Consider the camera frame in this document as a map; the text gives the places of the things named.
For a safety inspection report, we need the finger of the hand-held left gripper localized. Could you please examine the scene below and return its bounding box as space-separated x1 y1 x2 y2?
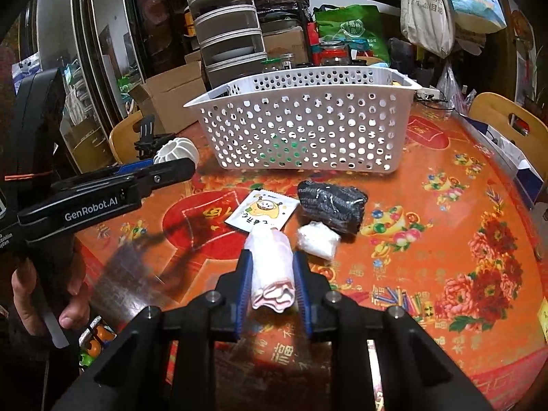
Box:
136 158 197 198
50 159 157 192

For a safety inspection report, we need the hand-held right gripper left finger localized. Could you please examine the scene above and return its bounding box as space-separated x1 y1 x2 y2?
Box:
51 249 254 411

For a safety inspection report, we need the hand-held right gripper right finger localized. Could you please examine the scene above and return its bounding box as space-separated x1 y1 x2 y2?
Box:
293 251 494 411

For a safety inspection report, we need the pink and white cloth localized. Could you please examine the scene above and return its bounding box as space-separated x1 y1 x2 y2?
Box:
250 224 297 313

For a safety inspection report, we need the small white wad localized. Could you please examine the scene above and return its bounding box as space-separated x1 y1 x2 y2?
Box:
297 221 342 261

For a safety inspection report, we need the white cartoon print packet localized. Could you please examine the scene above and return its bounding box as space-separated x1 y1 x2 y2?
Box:
224 189 299 234

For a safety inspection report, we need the black socks bundle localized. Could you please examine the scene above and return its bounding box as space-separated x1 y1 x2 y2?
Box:
297 180 369 236

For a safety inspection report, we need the white perforated plastic basket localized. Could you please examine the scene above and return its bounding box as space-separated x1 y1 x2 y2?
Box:
184 66 423 175

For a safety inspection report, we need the person's left hand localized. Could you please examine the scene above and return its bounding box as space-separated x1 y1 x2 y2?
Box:
11 239 91 337

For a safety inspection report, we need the white ribbed round fan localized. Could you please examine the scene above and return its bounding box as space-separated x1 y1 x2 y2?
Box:
153 137 200 169

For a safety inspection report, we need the wooden chair backrest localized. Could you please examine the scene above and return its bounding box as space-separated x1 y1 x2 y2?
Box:
109 110 145 166

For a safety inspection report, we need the black clip stand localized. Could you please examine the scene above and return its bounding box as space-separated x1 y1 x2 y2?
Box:
133 114 167 160

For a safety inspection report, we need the open cardboard box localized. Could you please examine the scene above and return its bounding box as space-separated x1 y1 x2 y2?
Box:
128 61 211 136

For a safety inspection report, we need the round framed mirror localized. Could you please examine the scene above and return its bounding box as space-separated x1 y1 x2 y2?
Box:
71 0 148 131

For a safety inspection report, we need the colourful small toy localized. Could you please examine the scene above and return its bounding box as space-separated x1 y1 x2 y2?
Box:
79 316 117 368

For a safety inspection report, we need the red floral tablecloth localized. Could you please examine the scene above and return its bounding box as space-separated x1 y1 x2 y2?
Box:
68 100 548 411

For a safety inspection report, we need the small glass jar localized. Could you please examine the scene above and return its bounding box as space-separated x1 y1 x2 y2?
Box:
262 53 297 74

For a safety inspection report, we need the stacked grey drawer unit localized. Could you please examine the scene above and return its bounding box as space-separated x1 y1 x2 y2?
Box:
179 0 268 91

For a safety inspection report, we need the brown cardboard box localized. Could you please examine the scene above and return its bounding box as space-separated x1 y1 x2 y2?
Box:
260 26 310 66

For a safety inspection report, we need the glass jar with red contents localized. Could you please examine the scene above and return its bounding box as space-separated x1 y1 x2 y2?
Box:
319 40 350 67

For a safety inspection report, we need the green shopping bag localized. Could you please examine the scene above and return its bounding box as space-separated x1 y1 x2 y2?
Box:
314 4 391 67

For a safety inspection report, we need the blue and white flat box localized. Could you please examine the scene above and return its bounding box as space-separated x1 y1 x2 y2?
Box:
459 112 545 205

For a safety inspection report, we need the clear plastic bag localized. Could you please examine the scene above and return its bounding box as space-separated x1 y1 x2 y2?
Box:
436 62 466 109

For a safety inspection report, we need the beige canvas tote bag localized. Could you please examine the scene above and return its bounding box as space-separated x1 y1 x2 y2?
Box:
395 0 455 59

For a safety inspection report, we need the wooden chair with handle hole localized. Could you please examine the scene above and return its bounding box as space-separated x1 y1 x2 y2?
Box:
468 91 548 169

